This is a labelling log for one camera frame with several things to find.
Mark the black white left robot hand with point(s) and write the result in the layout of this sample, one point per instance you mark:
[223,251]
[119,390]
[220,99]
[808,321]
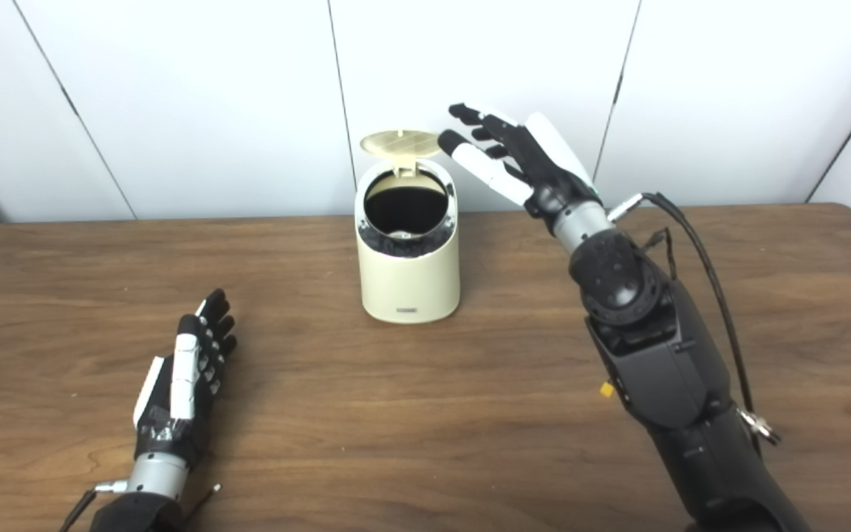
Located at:
[185,384]

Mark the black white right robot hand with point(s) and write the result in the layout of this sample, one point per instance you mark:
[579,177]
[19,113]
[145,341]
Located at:
[544,166]

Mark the cream round bin lid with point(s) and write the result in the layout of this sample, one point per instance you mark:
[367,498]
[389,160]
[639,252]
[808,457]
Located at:
[400,142]

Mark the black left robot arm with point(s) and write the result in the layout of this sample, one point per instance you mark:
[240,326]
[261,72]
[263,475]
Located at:
[145,495]

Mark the black bin liner bag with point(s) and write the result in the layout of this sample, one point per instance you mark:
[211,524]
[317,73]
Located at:
[405,207]

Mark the cream-colored bin body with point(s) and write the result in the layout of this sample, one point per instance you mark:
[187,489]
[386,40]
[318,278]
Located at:
[411,284]

